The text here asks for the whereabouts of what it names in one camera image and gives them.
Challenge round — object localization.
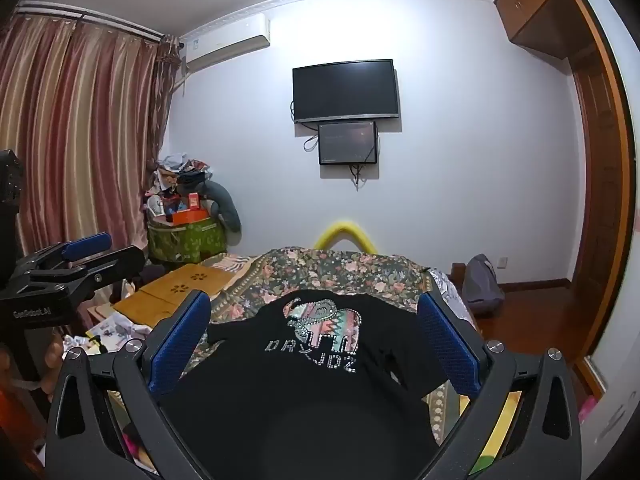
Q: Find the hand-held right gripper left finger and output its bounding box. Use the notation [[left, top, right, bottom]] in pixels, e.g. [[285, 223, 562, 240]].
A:
[[44, 290, 213, 480]]

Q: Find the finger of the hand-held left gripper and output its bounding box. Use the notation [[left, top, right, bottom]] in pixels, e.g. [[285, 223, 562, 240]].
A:
[[14, 232, 112, 275], [47, 245, 147, 295]]

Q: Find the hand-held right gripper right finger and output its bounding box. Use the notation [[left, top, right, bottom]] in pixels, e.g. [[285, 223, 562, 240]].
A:
[[417, 290, 584, 480]]

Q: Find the black printed t-shirt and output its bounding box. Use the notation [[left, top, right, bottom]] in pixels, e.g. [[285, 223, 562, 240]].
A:
[[165, 290, 451, 480]]

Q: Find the person's left hand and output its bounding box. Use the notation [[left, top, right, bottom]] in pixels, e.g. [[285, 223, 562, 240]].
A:
[[42, 339, 67, 403]]

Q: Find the brown cardboard box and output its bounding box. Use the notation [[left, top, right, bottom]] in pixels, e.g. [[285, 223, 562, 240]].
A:
[[112, 262, 242, 319]]

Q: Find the white patterned bedsheet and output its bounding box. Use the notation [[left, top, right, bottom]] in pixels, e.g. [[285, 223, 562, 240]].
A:
[[429, 265, 482, 333]]

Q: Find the pile of papers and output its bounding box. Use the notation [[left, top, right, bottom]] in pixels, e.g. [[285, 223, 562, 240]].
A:
[[84, 312, 152, 357]]

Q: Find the grey bag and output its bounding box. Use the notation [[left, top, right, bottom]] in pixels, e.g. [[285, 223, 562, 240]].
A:
[[460, 254, 505, 316]]

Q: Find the green storage bag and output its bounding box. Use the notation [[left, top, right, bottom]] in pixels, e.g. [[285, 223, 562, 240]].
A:
[[147, 214, 229, 267]]

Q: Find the orange box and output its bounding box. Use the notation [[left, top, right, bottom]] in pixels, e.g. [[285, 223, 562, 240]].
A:
[[172, 207, 211, 226]]

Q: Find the striped pink curtain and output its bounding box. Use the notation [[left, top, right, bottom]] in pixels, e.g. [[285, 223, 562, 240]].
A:
[[0, 7, 182, 321]]

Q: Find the green storage box with clutter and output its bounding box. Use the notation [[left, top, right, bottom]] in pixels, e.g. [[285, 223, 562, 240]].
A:
[[144, 152, 217, 222]]

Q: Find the grey plush pillow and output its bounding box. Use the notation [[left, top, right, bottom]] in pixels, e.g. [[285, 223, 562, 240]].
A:
[[199, 179, 244, 249]]

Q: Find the floral blanket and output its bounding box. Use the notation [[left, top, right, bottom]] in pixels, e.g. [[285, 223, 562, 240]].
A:
[[182, 246, 483, 443]]

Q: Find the yellow padded hoop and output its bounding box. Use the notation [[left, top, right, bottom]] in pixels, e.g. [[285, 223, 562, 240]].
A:
[[314, 219, 379, 254]]

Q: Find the brown wooden door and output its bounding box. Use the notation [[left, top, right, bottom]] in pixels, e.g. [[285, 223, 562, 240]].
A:
[[570, 45, 624, 361]]

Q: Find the white air conditioner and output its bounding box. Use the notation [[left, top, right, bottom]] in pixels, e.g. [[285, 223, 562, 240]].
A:
[[178, 14, 272, 72]]

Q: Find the wooden overhead cabinet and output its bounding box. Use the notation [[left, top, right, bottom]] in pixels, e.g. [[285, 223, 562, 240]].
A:
[[494, 0, 584, 61]]

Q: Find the black monitor cable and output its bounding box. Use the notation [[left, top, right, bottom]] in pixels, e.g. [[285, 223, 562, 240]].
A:
[[349, 162, 370, 194]]

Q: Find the curtain rail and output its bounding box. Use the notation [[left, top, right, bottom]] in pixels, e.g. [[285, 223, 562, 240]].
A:
[[15, 1, 167, 42]]

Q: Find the small black wall monitor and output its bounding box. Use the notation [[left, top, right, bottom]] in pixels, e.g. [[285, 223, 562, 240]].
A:
[[318, 121, 379, 166]]

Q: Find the black wall television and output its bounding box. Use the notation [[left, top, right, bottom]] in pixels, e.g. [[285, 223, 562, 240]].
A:
[[292, 59, 400, 124]]

